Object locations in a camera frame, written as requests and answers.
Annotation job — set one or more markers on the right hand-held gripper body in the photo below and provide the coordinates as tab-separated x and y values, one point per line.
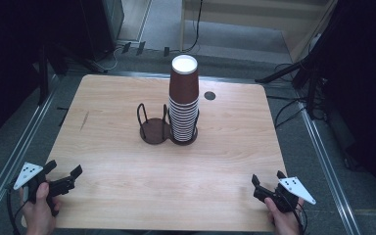
295	189

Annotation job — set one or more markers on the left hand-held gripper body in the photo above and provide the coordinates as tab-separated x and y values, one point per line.
26	174

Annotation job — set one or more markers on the stack of brown paper cups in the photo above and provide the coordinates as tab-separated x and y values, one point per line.
183	88

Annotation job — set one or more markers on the person's right hand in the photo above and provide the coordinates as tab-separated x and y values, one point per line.
285	223

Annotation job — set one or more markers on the person's left hand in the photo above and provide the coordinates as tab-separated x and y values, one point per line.
39	215

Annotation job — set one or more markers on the black metal stand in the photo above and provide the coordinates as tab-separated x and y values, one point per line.
44	75

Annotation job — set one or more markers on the dark round table grommet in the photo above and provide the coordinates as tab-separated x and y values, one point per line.
210	95

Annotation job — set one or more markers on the black tripod stand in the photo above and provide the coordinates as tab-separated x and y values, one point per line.
306	71

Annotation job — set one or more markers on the dark cabinet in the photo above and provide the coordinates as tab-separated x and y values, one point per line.
104	26

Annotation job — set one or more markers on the aluminium floor rail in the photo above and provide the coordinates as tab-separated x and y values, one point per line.
16	150
326	169

